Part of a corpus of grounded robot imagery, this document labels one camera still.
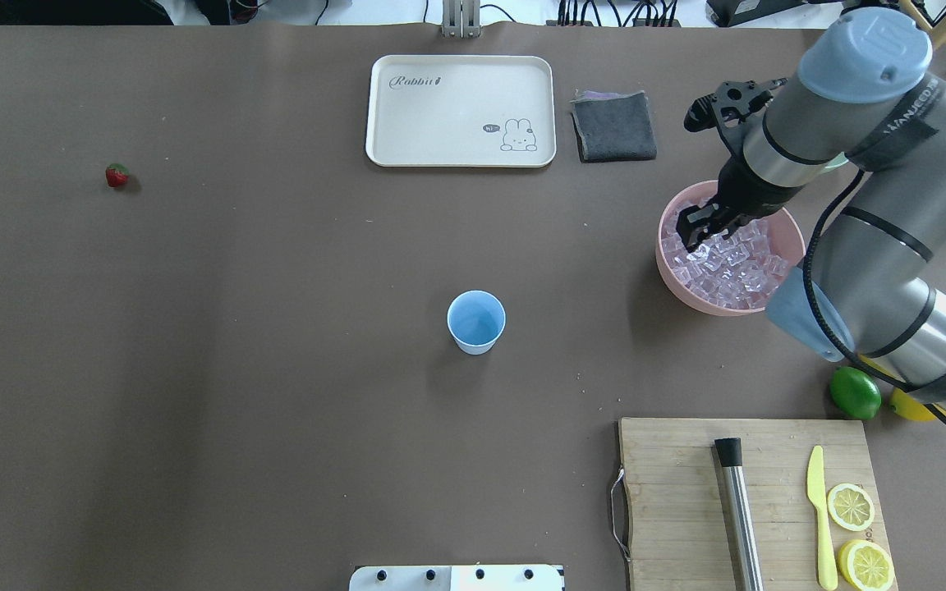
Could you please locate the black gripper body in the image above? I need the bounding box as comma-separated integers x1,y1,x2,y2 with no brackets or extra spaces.
707,157,802,232

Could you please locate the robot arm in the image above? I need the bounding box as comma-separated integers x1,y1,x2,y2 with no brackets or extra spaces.
676,1,946,423

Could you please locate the pile of clear ice cubes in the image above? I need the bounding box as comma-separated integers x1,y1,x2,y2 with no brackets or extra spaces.
660,195,791,310

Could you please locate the light blue cup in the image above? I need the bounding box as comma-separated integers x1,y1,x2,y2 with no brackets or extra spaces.
446,291,507,355

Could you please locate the pink bowl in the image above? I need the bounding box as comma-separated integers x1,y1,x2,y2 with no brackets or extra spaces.
655,180,807,317

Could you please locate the grey folded cloth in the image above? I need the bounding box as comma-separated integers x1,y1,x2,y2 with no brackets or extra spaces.
570,90,659,163

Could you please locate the steel muddler black tip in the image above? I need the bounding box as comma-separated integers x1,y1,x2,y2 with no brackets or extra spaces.
714,438,765,590

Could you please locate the green lime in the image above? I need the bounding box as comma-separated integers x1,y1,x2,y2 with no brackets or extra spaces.
827,366,883,420

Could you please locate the yellow lemon lower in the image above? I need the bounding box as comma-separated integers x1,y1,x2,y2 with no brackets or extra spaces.
889,388,936,422

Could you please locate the cream rabbit tray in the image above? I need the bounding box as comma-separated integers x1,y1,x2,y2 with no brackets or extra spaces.
365,55,557,168

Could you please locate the bamboo cutting board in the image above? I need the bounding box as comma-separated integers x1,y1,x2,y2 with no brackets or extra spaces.
618,418,889,590

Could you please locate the lemon half upper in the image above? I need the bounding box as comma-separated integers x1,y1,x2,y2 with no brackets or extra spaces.
826,483,877,532

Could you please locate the lemon half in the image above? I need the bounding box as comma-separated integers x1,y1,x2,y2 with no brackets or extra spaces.
826,483,877,532
837,541,896,590

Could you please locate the lemon half lower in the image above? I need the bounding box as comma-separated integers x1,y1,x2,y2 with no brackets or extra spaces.
837,541,896,590

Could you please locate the red strawberry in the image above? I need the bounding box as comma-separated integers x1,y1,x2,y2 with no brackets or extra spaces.
104,163,131,190

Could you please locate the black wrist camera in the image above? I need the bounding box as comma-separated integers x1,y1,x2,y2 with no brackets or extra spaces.
682,77,788,157

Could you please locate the aluminium frame post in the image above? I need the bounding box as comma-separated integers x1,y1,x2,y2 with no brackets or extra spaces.
440,0,481,39

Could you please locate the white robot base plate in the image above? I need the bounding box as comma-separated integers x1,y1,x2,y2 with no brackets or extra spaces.
348,564,566,590

